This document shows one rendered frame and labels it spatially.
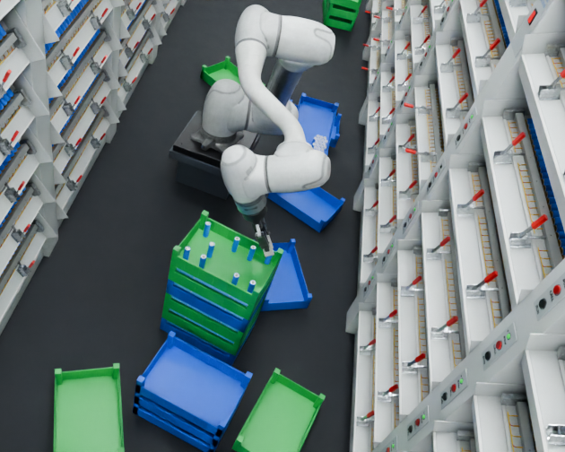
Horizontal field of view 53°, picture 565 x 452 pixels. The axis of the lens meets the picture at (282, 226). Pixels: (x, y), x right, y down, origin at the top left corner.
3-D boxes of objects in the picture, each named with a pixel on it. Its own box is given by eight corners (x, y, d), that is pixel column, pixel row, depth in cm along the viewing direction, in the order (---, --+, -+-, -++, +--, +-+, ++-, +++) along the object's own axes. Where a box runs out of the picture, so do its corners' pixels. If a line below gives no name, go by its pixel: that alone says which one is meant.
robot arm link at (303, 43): (245, 102, 254) (293, 110, 258) (241, 136, 250) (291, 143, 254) (279, 1, 180) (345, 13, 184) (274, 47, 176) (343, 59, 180)
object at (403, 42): (395, 119, 248) (395, 91, 238) (395, 47, 289) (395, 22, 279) (444, 117, 244) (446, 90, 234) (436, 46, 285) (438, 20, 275)
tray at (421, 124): (419, 201, 186) (421, 179, 179) (413, 96, 228) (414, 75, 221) (483, 201, 183) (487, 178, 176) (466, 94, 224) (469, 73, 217)
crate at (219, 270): (169, 264, 181) (172, 248, 176) (200, 224, 195) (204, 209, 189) (253, 308, 178) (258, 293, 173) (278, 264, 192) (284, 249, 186)
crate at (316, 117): (324, 160, 296) (327, 155, 289) (286, 150, 294) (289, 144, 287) (335, 109, 304) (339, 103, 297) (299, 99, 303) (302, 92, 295)
